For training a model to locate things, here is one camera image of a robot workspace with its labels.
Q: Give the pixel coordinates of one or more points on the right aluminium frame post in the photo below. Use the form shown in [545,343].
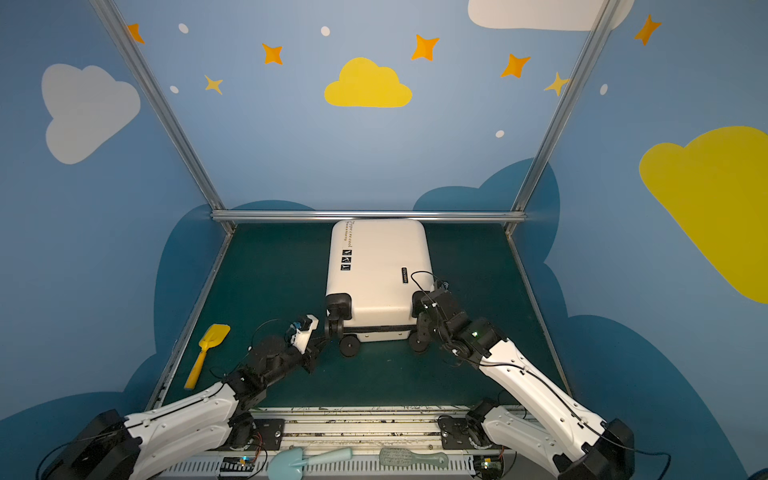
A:
[580,74]

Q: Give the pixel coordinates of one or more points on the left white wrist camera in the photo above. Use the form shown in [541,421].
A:
[303,328]

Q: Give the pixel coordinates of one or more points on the left small circuit board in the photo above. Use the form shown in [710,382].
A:
[239,467]

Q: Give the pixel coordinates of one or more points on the yellow toy shovel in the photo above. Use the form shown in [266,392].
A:
[212,338]

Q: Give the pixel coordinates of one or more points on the pale green hair brush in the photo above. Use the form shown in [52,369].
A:
[402,458]

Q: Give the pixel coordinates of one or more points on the teal toy shovel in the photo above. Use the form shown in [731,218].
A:
[290,464]

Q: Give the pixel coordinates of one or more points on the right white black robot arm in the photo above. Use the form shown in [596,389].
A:
[564,437]

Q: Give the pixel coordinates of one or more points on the small circuit board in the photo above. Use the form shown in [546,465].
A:
[487,467]
[239,467]

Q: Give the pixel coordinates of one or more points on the aluminium frame post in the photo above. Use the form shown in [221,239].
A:
[580,74]
[118,30]

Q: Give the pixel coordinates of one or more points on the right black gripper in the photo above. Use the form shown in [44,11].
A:
[432,315]

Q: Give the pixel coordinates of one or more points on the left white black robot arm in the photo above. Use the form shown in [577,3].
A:
[141,445]

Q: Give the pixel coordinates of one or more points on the left aluminium frame post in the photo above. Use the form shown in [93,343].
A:
[118,30]

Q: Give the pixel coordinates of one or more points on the right small circuit board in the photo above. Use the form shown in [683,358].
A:
[487,467]

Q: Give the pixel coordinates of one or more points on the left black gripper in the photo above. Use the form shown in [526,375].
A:
[320,342]

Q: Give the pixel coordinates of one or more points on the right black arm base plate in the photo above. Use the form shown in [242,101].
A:
[462,434]

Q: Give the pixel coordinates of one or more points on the white hard-shell suitcase black lining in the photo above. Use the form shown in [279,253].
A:
[378,272]

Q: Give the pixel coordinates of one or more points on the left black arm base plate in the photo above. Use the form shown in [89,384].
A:
[264,433]

